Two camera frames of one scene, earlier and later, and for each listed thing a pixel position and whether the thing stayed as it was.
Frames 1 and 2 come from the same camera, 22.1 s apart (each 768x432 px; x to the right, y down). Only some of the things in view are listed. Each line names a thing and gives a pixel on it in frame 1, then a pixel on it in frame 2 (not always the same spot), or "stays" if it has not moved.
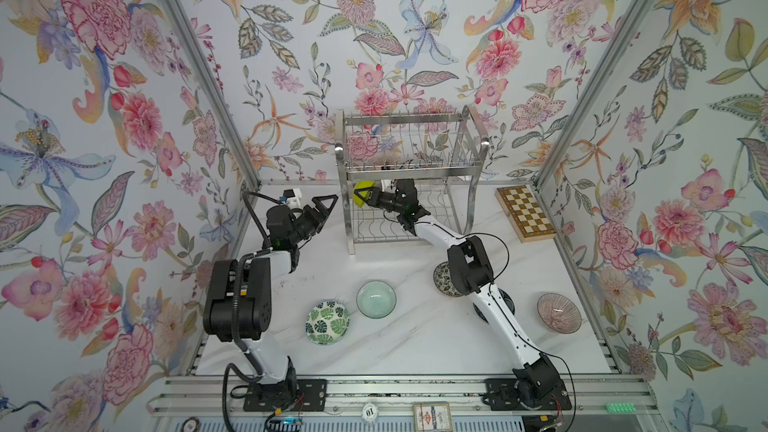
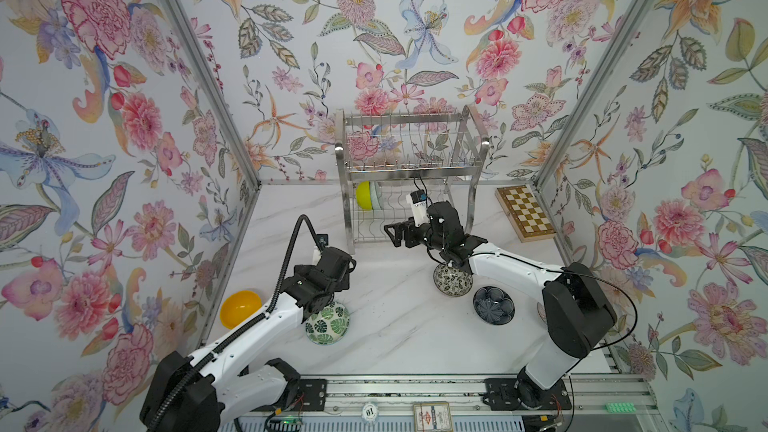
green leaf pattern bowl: (327, 322) stays
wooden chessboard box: (525, 212) stays
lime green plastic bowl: (362, 185) stays
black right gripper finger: (374, 198) -> (404, 231)
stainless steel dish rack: (397, 159) stays
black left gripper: (316, 224) -> (344, 283)
